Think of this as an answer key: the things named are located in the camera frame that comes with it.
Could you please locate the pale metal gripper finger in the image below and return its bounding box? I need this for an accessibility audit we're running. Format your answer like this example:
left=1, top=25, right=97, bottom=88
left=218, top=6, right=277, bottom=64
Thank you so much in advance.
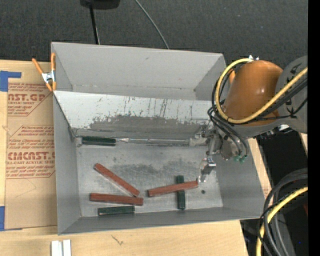
left=198, top=157, right=208, bottom=183
left=203, top=159, right=217, bottom=183

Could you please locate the red-brown flat block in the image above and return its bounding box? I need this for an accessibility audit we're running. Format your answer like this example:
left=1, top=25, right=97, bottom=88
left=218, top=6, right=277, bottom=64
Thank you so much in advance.
left=147, top=180, right=199, bottom=198
left=89, top=192, right=145, bottom=207
left=93, top=163, right=141, bottom=198

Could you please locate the dark green flat block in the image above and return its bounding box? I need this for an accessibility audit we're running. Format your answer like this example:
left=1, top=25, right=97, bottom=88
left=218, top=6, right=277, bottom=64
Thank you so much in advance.
left=81, top=135, right=117, bottom=147
left=175, top=175, right=187, bottom=211
left=97, top=205, right=136, bottom=216

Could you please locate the grey metal bin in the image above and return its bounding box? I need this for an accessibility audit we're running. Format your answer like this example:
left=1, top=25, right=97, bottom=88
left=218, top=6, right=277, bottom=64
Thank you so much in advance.
left=50, top=41, right=266, bottom=236

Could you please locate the brown cardboard board red print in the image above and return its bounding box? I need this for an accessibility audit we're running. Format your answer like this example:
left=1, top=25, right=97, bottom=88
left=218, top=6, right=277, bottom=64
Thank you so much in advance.
left=0, top=59, right=59, bottom=231

